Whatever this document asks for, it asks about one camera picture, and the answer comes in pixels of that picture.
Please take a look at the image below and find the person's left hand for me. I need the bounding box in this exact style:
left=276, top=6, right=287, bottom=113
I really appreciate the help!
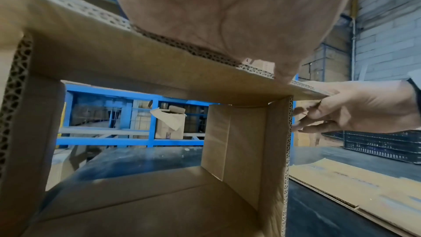
left=106, top=0, right=359, bottom=86

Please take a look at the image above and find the person's right hand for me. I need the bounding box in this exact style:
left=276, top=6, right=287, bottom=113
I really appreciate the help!
left=291, top=79, right=418, bottom=134

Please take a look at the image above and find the pink-striped cardboard box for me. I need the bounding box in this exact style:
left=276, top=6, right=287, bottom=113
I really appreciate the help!
left=0, top=0, right=341, bottom=237

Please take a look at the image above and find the torn box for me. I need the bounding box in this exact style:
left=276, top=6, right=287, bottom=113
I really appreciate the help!
left=149, top=104, right=187, bottom=140

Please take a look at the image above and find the black plastic crate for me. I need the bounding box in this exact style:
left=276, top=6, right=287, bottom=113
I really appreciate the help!
left=322, top=129, right=421, bottom=165

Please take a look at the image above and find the blue metal storage rack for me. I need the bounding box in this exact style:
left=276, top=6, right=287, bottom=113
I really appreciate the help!
left=32, top=0, right=211, bottom=149

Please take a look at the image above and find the grey wall conduit pipe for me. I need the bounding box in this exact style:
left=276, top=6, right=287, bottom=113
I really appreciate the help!
left=348, top=0, right=361, bottom=83

